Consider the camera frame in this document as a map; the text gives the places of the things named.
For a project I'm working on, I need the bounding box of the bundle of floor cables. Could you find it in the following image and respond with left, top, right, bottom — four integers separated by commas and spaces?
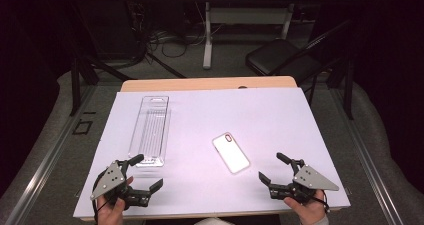
126, 0, 209, 67

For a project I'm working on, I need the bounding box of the person's right hand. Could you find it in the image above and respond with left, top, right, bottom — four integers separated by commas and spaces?
283, 189, 330, 225

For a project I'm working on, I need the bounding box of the black metal stand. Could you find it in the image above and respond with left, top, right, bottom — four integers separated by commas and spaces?
68, 53, 134, 117
325, 56, 355, 121

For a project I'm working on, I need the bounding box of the black square floor frame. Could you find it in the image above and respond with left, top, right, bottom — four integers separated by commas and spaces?
72, 118, 94, 136

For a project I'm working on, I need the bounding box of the right hand-held gripper cable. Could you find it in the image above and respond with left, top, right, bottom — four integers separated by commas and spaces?
312, 188, 332, 214

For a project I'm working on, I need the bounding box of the black folding chair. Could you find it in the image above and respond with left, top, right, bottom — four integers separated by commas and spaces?
245, 19, 355, 87

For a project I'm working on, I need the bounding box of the white board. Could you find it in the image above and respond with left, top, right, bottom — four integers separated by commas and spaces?
72, 87, 351, 219

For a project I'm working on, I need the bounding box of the person's white clothing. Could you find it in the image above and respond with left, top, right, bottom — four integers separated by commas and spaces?
194, 217, 235, 225

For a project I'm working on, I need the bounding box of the person's left hand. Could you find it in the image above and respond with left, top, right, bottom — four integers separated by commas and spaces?
96, 175, 135, 225

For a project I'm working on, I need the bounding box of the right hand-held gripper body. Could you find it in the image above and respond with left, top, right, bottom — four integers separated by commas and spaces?
269, 158, 340, 205

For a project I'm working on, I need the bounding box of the wooden table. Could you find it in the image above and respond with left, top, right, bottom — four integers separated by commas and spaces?
72, 75, 351, 223

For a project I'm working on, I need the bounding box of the white desk with metal legs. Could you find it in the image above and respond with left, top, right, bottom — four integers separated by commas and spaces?
183, 0, 329, 70

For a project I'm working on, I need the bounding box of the metal floor rail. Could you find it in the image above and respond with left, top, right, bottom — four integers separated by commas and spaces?
3, 84, 98, 225
328, 88, 405, 225

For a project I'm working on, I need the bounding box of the clear plastic tray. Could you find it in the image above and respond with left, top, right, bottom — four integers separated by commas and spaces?
128, 95, 172, 168

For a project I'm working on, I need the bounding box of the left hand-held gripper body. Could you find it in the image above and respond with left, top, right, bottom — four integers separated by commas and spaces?
90, 158, 151, 209

